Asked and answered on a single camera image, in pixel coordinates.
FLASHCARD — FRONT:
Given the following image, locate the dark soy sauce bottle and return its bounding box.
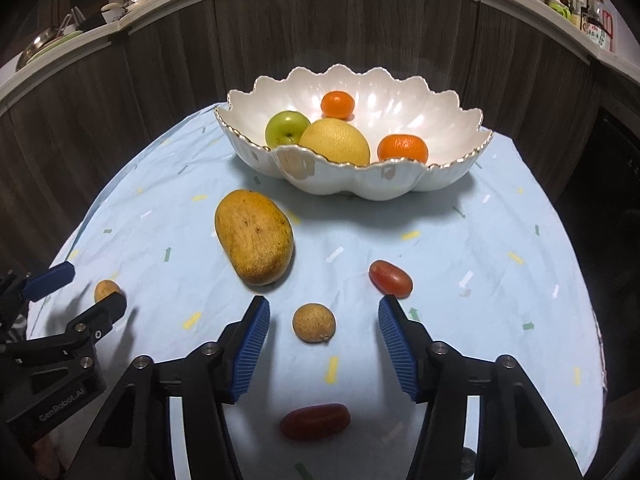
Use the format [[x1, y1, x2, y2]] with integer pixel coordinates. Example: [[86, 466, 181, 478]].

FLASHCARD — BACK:
[[582, 0, 615, 53]]

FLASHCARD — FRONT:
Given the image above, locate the orange mandarin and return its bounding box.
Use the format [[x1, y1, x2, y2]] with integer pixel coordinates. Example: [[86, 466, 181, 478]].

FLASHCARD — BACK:
[[320, 91, 356, 121], [376, 134, 430, 165]]

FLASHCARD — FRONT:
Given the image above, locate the dark purple grape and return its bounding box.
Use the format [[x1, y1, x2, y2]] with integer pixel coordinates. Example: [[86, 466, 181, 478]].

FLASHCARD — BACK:
[[459, 447, 478, 480]]

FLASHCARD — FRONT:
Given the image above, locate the yellow-brown mango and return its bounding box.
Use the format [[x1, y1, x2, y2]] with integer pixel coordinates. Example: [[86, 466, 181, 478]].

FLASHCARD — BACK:
[[214, 189, 295, 287]]

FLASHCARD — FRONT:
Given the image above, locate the dark wood base cabinet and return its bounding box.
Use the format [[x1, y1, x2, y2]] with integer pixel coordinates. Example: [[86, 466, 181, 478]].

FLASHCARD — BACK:
[[0, 0, 640, 281]]

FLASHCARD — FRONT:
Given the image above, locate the light blue patterned tablecloth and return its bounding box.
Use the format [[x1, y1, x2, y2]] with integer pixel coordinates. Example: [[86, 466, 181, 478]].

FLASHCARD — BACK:
[[22, 102, 608, 480]]

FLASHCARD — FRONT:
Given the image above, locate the green apple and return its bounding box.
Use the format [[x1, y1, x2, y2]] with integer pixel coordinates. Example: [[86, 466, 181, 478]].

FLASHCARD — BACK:
[[265, 111, 312, 150]]

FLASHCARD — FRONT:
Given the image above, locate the black built-in dishwasher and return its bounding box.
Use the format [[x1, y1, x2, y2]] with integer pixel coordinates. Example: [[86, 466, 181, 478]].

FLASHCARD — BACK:
[[555, 105, 640, 411]]

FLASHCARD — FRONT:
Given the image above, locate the person's left forearm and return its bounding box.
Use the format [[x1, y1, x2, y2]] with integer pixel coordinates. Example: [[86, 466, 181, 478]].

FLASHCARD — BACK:
[[30, 435, 66, 480]]

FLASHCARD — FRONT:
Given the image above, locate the red grape tomato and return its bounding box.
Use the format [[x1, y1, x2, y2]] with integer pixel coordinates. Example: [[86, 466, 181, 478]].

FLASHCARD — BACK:
[[279, 403, 351, 442], [369, 260, 414, 296]]

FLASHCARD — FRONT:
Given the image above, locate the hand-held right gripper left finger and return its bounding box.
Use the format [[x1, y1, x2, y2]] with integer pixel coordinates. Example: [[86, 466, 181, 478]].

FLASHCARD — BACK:
[[89, 295, 271, 480]]

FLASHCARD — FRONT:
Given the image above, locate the white scalloped ceramic bowl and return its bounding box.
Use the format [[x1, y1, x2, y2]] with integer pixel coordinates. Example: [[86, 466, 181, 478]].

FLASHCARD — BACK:
[[214, 64, 494, 202]]

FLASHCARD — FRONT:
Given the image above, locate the yellow round citrus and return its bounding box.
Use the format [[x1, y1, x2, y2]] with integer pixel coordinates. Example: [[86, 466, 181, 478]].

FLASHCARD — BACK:
[[298, 119, 371, 167]]

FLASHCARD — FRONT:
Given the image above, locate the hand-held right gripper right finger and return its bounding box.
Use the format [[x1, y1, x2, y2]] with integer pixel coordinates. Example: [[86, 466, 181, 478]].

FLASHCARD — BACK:
[[377, 295, 583, 480]]

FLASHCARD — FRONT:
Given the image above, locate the brown longan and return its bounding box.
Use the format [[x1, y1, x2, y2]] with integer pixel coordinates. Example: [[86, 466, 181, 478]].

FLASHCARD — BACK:
[[94, 280, 122, 304], [292, 303, 337, 345]]

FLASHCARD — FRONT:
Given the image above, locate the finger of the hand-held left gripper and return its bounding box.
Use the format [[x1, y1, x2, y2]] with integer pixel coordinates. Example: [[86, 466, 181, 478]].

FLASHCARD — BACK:
[[22, 261, 76, 301], [65, 291, 128, 345]]

